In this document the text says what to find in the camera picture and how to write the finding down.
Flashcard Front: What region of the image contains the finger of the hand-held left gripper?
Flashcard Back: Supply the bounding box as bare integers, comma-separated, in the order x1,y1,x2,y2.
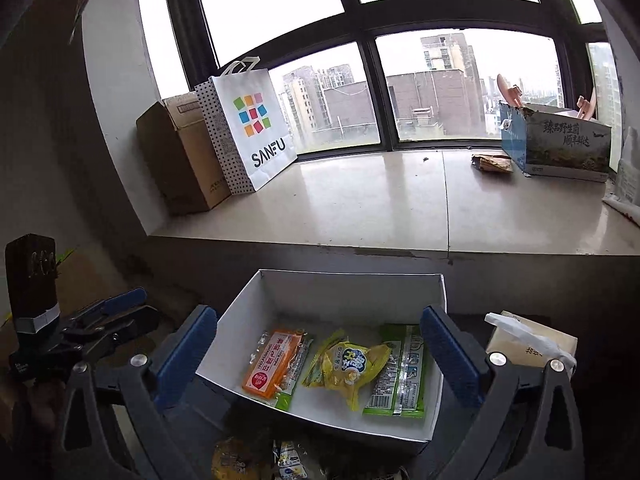
75,287,147,328
65,305,162,356

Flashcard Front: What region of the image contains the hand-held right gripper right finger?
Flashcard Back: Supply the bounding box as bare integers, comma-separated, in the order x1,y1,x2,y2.
407,305,586,480

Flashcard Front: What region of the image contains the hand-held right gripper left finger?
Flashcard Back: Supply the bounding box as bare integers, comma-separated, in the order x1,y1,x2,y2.
52,304,219,480

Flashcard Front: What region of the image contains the green snack packet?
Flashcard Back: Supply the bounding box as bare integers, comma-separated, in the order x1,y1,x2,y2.
362,322,426,420

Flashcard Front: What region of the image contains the orange snack packet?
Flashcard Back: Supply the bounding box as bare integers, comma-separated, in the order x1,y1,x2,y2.
242,329,313,411

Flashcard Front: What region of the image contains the yellow snack packet blue logo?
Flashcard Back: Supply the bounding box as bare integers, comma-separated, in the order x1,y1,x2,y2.
301,329,392,412

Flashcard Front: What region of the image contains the round yellow snack packet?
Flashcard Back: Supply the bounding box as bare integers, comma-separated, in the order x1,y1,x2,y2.
212,437,273,480

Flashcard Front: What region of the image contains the white cardboard box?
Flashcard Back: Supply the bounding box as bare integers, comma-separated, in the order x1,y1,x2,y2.
196,269,447,456

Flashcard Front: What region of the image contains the white blue snack packet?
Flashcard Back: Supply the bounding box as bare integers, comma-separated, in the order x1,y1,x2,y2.
274,441,308,480

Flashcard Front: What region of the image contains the beige tissue pack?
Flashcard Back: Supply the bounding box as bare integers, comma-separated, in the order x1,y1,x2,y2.
485,310,578,371

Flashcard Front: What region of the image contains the brown cardboard box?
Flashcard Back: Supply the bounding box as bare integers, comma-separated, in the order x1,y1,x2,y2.
136,92,232,217

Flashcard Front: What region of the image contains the marble windowsill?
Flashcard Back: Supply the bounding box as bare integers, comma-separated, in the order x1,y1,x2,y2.
147,147,640,261

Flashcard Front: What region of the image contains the brown crumpled wrapper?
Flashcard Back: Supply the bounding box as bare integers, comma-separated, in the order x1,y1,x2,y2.
471,154,513,175

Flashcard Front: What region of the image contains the white paper shopping bag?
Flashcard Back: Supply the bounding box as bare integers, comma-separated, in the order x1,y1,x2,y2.
194,57,298,196

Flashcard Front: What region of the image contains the white tube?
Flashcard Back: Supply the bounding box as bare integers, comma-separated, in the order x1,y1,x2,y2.
602,194,640,222

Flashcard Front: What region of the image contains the blue printed carton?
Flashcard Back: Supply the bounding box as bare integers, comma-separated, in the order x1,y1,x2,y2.
500,101,613,183

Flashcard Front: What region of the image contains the dark window frame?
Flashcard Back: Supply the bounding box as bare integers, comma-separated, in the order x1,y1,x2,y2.
135,0,623,153

